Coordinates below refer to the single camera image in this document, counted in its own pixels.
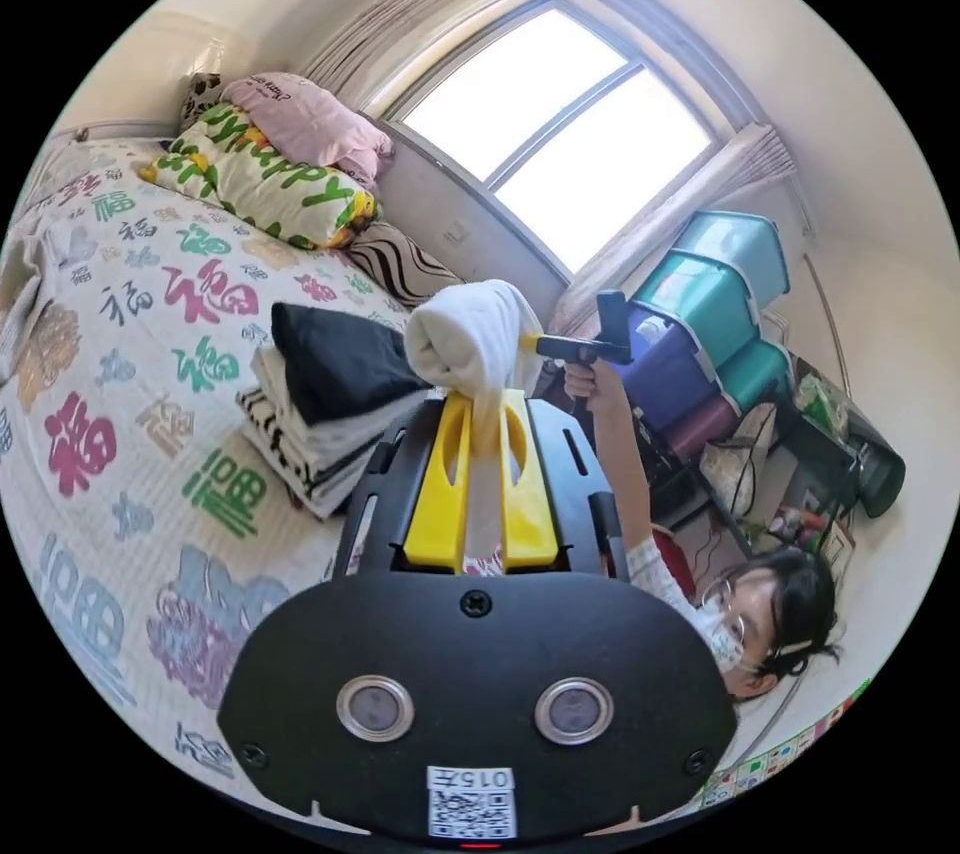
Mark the person's body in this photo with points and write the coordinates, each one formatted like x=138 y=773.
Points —
x=772 y=606

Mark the pale striped curtain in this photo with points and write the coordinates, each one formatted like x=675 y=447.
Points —
x=420 y=14
x=675 y=216

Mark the folded grey white cloth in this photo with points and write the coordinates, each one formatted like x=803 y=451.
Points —
x=19 y=306

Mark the bed with printed quilt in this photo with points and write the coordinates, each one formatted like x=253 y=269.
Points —
x=127 y=374

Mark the colourful floor mat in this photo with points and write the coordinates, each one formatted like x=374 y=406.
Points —
x=780 y=749

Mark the person's right forearm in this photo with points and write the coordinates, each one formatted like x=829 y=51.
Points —
x=619 y=456

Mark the person's right hand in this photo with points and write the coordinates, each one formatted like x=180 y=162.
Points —
x=585 y=383

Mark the black and white patterned pillow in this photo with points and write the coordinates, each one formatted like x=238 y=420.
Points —
x=199 y=98

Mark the folded quilt with green letters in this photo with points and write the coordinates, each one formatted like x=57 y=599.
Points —
x=255 y=183

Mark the white wall socket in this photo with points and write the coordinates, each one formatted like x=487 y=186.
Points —
x=455 y=232

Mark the zebra striped pillow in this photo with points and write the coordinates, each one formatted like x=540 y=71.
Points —
x=397 y=265

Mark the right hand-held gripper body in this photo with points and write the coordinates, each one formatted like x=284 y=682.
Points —
x=581 y=348

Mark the white t-shirt with pattern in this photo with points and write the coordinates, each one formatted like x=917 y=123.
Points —
x=465 y=333

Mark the teal plastic storage box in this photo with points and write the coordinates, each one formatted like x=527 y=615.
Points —
x=697 y=303
x=742 y=254
x=757 y=374

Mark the purple plastic storage box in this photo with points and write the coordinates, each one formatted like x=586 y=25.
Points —
x=705 y=430
x=664 y=366

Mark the white bag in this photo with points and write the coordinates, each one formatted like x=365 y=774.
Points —
x=739 y=464

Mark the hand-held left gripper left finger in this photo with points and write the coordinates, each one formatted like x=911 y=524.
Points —
x=439 y=494

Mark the pile of clothes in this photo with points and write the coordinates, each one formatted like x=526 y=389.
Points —
x=330 y=381

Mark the window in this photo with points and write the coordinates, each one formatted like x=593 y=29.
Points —
x=555 y=119

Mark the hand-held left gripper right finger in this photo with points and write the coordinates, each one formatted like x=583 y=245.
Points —
x=525 y=501

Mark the pink pillow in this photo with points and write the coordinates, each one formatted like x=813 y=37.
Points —
x=307 y=119

